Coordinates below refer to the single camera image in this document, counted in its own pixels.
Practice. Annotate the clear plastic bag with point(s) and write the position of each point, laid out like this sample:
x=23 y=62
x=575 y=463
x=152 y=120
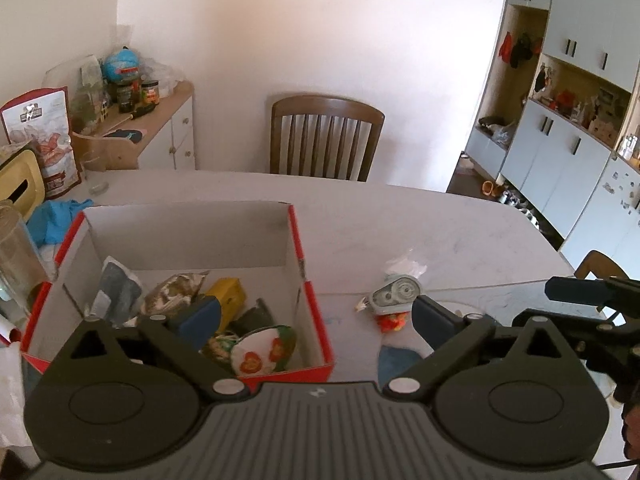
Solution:
x=82 y=95

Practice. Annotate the yellow cardboard box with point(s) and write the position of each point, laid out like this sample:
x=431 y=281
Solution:
x=227 y=300

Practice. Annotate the pale blue wall cabinets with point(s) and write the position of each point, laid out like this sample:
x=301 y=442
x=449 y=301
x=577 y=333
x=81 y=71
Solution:
x=560 y=160

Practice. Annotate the red cardboard box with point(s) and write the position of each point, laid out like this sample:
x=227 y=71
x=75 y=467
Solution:
x=190 y=240

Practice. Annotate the dark glass jar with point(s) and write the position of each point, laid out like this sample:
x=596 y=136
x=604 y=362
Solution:
x=127 y=97

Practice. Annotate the blue cloth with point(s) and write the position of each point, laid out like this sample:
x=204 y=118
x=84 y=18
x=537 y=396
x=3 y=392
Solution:
x=52 y=220

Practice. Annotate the white wood-top sideboard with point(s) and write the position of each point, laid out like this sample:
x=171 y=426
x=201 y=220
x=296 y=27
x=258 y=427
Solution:
x=170 y=135

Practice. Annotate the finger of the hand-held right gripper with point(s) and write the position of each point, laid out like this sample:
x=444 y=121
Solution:
x=610 y=350
x=590 y=290

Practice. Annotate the printed snack bag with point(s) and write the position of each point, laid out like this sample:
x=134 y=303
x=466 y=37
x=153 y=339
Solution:
x=45 y=140

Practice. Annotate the brown wooden slat chair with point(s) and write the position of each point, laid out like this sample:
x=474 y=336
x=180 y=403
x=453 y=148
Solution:
x=327 y=137

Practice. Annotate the clear plastic jar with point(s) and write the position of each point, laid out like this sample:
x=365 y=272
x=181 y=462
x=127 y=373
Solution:
x=17 y=255

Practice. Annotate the white fridge with magnets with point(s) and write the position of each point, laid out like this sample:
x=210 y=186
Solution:
x=605 y=210

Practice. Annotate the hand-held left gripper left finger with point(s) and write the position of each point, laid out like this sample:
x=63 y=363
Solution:
x=197 y=322

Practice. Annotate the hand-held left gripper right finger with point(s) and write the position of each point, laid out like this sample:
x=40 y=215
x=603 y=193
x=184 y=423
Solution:
x=432 y=322

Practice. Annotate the white plastic bag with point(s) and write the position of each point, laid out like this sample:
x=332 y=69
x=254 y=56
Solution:
x=10 y=400

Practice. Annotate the white plastic wrap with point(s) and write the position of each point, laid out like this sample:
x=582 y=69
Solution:
x=407 y=265

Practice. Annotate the clear drinking glass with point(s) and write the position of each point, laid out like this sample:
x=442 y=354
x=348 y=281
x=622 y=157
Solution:
x=95 y=172

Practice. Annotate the jar with orange label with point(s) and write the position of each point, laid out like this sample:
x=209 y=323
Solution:
x=150 y=92

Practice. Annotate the grey correction tape dispenser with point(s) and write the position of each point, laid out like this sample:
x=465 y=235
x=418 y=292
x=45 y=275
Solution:
x=397 y=292

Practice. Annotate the silver foil packet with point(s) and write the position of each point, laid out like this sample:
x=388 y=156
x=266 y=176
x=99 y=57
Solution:
x=172 y=290

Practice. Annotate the red hanging cloth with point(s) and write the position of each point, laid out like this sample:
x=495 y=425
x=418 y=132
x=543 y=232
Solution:
x=506 y=50

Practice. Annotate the blue globe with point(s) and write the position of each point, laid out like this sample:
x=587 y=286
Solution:
x=121 y=65

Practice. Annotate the yellow plastic container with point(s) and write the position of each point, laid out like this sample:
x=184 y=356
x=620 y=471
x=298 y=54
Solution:
x=17 y=180

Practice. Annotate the black hanging bag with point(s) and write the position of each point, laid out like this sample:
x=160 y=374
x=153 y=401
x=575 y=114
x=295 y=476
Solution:
x=521 y=50

